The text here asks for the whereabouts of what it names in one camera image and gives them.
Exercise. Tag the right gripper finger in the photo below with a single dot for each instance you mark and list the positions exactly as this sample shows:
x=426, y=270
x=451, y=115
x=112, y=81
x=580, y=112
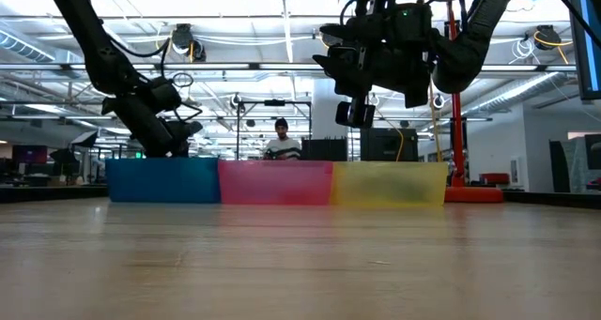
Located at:
x=343, y=71
x=343, y=33

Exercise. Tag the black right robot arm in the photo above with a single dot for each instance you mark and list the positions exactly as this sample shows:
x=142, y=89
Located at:
x=469, y=52

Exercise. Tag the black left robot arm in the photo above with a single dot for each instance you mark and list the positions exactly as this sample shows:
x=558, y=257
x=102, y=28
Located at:
x=94, y=38

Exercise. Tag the blue plastic bin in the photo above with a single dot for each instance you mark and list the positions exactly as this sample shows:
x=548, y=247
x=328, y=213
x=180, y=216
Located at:
x=164, y=179

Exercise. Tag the white square pillar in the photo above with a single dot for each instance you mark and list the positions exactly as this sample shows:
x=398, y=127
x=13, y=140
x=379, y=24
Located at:
x=324, y=123

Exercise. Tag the black studio light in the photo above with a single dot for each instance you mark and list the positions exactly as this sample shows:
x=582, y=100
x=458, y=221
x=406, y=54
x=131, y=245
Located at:
x=85, y=139

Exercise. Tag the small black equipment box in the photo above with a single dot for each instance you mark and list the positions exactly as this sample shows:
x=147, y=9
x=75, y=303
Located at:
x=324, y=150

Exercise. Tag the large black equipment box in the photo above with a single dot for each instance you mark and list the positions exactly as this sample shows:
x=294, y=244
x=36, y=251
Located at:
x=385, y=144

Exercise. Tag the person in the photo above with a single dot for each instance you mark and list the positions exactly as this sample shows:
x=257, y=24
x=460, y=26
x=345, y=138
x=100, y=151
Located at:
x=282, y=146

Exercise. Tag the red stand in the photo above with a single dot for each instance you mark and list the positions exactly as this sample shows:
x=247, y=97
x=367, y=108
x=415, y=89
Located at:
x=457, y=137

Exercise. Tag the yellow plastic bin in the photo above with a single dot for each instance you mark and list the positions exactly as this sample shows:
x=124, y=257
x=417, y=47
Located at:
x=389, y=184

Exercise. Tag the pink plastic bin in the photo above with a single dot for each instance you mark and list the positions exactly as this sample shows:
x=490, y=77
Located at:
x=274, y=181

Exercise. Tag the red box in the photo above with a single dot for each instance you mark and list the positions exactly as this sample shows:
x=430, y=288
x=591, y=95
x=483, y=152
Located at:
x=494, y=179

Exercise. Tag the black monitor with blue screen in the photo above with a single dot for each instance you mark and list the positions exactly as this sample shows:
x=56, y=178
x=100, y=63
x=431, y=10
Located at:
x=584, y=38

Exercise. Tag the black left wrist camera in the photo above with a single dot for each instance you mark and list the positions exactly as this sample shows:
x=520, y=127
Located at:
x=165, y=95

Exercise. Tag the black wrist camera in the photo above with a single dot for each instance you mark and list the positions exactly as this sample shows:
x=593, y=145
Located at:
x=165, y=95
x=375, y=1

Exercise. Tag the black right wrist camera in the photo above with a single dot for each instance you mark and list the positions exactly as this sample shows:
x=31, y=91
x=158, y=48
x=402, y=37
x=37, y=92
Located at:
x=375, y=1

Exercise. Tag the black frame rig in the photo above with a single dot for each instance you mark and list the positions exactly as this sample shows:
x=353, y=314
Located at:
x=274, y=102

